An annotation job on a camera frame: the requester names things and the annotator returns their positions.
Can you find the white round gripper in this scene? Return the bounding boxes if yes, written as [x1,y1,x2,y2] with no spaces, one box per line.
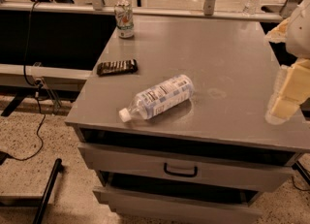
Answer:
[264,0,310,125]

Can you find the clear blue-label plastic bottle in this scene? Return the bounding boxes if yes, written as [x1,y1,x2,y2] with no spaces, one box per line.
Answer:
[119,75,194,122]

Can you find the grey cabinet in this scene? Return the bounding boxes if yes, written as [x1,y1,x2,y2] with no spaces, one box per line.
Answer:
[66,16,310,209]

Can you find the upper grey drawer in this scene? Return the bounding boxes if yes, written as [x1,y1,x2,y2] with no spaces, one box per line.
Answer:
[78,143,293,192]

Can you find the grey drawer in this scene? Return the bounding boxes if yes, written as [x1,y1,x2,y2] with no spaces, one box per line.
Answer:
[93,185,262,224]
[78,143,293,192]

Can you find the green white soda can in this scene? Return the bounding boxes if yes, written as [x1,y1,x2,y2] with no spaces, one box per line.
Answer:
[114,0,134,38]

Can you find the dark snack bar wrapper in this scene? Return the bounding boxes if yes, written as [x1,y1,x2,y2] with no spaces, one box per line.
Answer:
[97,59,138,77]

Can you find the lower grey drawer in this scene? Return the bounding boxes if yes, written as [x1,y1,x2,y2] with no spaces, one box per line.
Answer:
[93,185,262,224]

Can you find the black metal leg bar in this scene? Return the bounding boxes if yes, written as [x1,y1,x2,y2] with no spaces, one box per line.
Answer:
[32,158,63,224]

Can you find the black drawer handle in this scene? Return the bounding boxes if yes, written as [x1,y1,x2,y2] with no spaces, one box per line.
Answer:
[163,163,198,178]

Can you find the black floor cable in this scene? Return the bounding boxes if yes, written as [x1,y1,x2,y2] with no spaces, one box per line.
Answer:
[6,1,47,162]

